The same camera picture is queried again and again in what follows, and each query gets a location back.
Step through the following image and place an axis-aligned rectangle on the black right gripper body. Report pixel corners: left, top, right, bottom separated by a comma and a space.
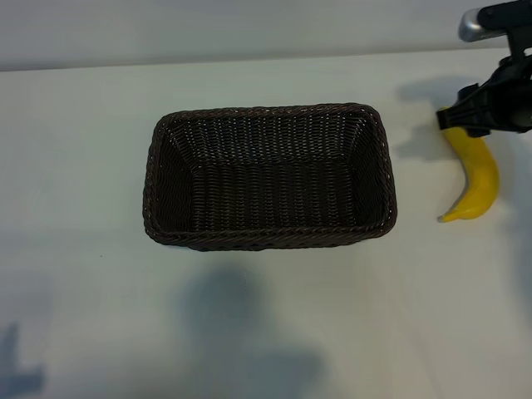
456, 57, 532, 133

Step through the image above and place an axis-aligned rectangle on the yellow banana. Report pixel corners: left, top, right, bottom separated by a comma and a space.
436, 106, 500, 224

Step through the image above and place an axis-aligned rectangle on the dark brown wicker basket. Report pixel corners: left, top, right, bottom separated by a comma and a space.
143, 101, 398, 253

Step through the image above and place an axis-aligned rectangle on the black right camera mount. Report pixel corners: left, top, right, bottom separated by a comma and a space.
477, 0, 532, 84

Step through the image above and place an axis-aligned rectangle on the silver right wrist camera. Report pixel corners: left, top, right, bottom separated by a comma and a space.
458, 10, 510, 43

